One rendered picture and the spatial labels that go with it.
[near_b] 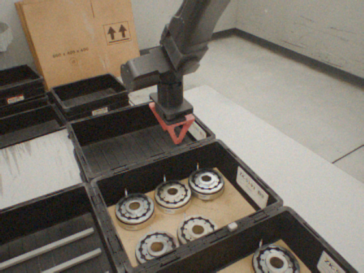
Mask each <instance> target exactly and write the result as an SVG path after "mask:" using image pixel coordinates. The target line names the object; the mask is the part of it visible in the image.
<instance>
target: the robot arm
mask: <svg viewBox="0 0 364 273"><path fill-rule="evenodd" d="M230 1H231V0H183V2H182V4H181V6H180V7H179V8H178V10H177V12H176V13H175V14H173V16H172V18H171V19H170V22H169V23H167V24H165V26H164V30H163V32H162V34H161V39H160V41H159V43H160V47H158V48H155V49H150V50H149V51H148V53H149V54H147V55H144V56H140V57H137V58H132V59H131V60H128V61H127V62H126V63H125V64H122V65H121V66H120V74H121V78H122V81H123V85H124V86H125V88H126V89H127V91H128V92H136V91H138V90H142V89H144V88H149V87H151V86H155V85H157V92H156V93H150V94H149V98H150V100H152V101H154V102H153V103H150V104H149V106H150V108H151V110H152V111H153V113H154V115H155V117H156V118H157V119H158V121H159V123H160V125H161V126H162V128H163V129H164V130H168V132H169V134H170V136H171V137H172V139H173V141H174V143H175V144H178V143H181V141H182V139H183V137H184V136H185V134H186V132H187V130H188V129H189V128H190V126H191V125H192V124H193V122H194V121H195V117H194V116H193V115H191V114H192V113H193V112H194V106H192V105H191V103H190V102H188V101H187V100H186V99H185V98H184V97H183V76H184V75H188V74H191V73H194V72H196V70H197V69H198V68H199V67H200V60H201V59H202V58H203V56H205V54H206V52H207V51H208V50H209V47H208V46H207V44H208V43H209V41H210V40H211V38H212V36H213V31H214V29H215V26H216V24H217V22H218V20H219V18H220V17H221V15H222V14H223V12H224V11H225V9H226V7H228V5H229V2H230ZM184 112H185V113H186V116H185V115H183V114H182V113H184ZM178 114H182V115H178ZM188 114H190V115H188ZM176 115H177V116H176ZM181 124H184V125H183V128H182V131H181V133H180V135H179V137H178V138H177V137H176V134H175V133H174V130H173V129H174V127H175V126H178V125H181Z"/></svg>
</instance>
